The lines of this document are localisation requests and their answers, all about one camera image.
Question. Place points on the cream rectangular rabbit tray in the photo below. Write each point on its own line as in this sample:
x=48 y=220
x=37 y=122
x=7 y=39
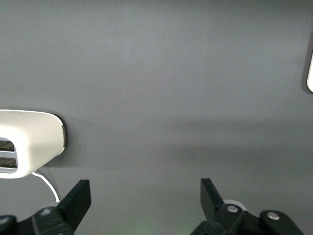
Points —
x=311 y=78

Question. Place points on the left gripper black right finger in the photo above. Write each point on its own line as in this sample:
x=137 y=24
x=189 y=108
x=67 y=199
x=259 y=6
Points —
x=212 y=205

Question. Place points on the white toaster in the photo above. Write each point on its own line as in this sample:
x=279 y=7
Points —
x=36 y=137

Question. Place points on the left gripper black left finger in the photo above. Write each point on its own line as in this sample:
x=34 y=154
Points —
x=73 y=205

